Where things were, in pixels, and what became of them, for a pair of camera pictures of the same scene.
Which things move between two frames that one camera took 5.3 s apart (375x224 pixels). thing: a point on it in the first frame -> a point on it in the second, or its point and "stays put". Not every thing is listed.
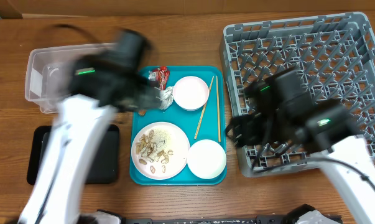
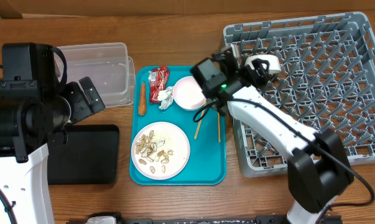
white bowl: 206,158 -> 273,61
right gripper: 248,129 -> 261,74
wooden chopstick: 203,108 stays put
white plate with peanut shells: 160,150 stays put
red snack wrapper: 160,76 stays put
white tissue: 166,97 stays put
